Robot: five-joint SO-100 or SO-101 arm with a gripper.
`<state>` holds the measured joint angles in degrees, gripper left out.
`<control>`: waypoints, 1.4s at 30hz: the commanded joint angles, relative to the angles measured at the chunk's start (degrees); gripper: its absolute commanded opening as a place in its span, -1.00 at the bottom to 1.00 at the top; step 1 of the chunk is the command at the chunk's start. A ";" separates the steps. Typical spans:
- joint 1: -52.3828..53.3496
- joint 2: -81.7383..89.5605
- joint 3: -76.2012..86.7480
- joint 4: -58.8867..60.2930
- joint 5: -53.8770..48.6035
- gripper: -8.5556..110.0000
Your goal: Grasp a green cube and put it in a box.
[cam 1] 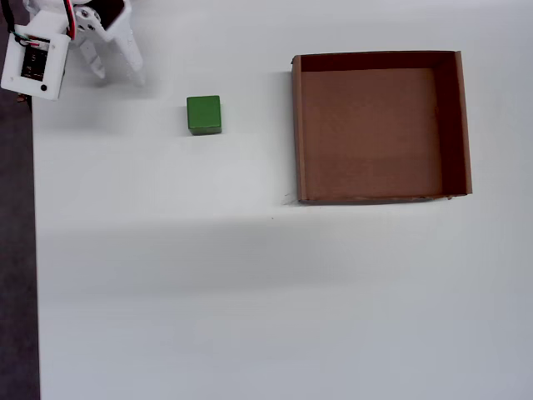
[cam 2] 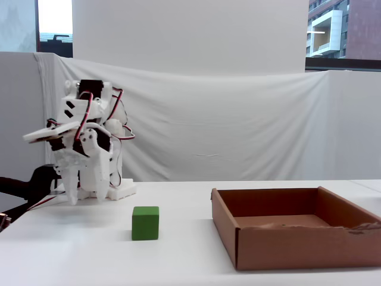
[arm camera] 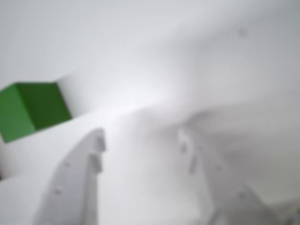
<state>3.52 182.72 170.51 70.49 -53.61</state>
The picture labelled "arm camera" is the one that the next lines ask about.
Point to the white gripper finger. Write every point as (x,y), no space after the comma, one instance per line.
(225,197)
(70,187)

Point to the green cube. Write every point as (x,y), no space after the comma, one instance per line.
(30,107)

